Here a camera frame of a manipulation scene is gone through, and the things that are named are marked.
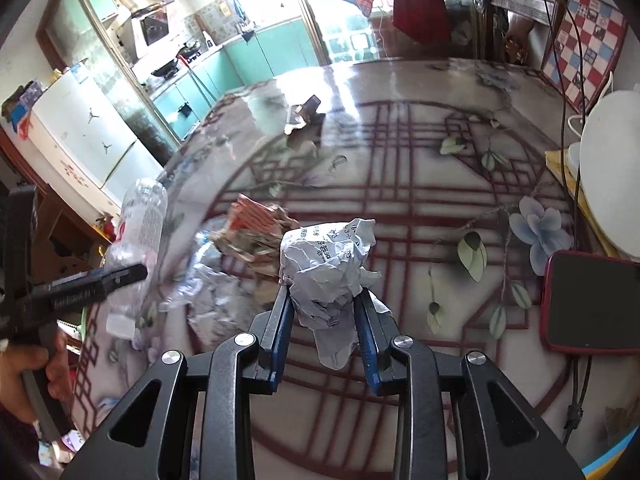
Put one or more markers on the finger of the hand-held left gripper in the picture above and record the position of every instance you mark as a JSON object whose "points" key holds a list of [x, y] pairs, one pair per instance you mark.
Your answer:
{"points": [[95, 282]]}

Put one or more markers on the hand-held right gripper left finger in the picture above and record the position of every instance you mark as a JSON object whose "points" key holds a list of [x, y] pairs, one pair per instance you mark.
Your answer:
{"points": [[280, 350]]}

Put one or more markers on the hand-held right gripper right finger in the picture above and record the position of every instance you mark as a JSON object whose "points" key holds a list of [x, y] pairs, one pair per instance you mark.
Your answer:
{"points": [[365, 345]]}

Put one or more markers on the clear plastic bottle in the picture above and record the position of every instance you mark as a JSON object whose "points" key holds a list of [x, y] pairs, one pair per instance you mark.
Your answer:
{"points": [[142, 215]]}

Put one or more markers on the person's left hand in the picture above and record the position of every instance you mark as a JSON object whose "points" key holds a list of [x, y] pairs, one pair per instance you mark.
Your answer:
{"points": [[11, 390]]}

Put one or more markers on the crumpled clear plastic wrapper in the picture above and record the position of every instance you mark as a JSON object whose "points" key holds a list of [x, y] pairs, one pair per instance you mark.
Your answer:
{"points": [[200, 250]]}

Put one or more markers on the blue red plastic bag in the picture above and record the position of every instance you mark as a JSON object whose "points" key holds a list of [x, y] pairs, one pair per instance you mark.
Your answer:
{"points": [[22, 120]]}

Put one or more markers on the white refrigerator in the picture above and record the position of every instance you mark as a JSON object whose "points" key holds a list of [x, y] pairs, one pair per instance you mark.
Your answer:
{"points": [[75, 125]]}

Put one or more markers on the crumpled red paper wrapper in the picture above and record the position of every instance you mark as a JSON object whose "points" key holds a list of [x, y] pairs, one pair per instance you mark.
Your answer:
{"points": [[255, 220]]}

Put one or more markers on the dark bag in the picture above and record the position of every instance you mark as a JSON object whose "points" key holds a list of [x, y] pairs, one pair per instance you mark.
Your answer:
{"points": [[15, 97]]}

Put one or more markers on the black wok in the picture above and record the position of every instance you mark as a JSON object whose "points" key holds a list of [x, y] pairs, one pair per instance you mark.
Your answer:
{"points": [[165, 67]]}

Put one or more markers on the phone in red case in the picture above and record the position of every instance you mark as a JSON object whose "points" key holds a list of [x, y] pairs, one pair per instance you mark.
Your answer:
{"points": [[590, 300]]}

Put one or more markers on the range hood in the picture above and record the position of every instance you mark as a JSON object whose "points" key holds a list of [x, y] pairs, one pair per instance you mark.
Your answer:
{"points": [[150, 20]]}

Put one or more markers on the blue yellow booklet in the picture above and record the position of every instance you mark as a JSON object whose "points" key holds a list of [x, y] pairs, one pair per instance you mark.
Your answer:
{"points": [[615, 460]]}

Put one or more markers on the teal lower kitchen cabinets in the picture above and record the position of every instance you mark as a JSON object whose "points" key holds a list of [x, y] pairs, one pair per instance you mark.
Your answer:
{"points": [[265, 55]]}

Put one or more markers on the white round fan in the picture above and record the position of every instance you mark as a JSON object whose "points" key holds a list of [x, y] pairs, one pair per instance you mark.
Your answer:
{"points": [[615, 160]]}

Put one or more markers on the blue hanging cloth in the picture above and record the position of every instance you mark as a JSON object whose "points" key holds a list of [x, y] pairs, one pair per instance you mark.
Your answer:
{"points": [[239, 6]]}

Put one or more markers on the dark wooden chair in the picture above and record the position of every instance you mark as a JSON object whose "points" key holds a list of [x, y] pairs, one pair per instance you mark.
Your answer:
{"points": [[515, 35]]}

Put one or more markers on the red hanging garment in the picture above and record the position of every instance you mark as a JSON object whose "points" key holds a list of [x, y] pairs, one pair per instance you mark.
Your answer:
{"points": [[420, 5]]}

